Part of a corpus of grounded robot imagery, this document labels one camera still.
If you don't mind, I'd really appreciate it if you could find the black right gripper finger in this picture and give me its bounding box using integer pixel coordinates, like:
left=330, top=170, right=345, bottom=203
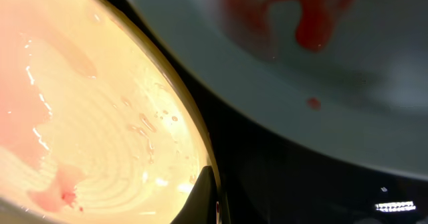
left=171, top=166, right=217, bottom=224

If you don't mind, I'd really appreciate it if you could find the yellow plate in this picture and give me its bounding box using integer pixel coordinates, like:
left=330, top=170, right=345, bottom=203
left=1, top=0, right=219, bottom=224

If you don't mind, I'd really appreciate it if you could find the black round tray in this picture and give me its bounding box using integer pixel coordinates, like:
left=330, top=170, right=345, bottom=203
left=109, top=0, right=427, bottom=223

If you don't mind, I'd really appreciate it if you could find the pale green plate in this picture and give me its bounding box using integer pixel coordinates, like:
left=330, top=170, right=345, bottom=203
left=127, top=0, right=427, bottom=180

